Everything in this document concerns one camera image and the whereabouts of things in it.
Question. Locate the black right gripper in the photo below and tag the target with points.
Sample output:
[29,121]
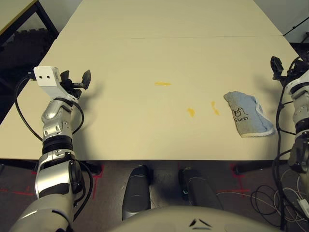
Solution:
[282,76]

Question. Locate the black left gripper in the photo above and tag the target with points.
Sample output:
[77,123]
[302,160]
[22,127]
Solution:
[72,89]

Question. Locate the blue grey printed rag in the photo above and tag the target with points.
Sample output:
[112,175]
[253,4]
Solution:
[243,113]

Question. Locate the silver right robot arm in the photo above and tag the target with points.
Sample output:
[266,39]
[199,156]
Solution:
[301,113]

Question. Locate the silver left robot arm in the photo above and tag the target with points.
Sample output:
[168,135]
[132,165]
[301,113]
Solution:
[55,116]

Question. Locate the black tripod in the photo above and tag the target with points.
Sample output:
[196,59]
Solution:
[295,26]

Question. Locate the black foam floor mat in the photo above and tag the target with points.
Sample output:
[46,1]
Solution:
[26,53]

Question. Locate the short curved yellow liquid streak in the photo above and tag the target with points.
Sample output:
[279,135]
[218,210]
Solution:
[214,108]

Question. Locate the long yellow liquid streak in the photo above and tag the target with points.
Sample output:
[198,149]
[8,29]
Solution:
[163,84]

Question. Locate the yellow liquid blob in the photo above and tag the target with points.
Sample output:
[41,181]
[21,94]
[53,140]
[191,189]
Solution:
[191,112]

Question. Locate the dark grey robot left leg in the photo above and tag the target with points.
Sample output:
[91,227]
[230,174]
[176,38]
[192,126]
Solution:
[136,191]

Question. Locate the dark grey robot leg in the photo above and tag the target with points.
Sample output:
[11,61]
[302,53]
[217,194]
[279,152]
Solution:
[136,191]
[200,188]

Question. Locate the dark grey robot right leg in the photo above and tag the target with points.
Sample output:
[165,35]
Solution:
[200,188]

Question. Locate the beige robot torso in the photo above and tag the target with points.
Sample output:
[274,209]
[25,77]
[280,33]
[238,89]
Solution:
[169,220]

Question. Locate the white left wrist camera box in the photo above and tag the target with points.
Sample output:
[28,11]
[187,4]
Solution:
[46,77]

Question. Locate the neighbouring table with black frame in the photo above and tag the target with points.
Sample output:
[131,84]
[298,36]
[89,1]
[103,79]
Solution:
[14,12]

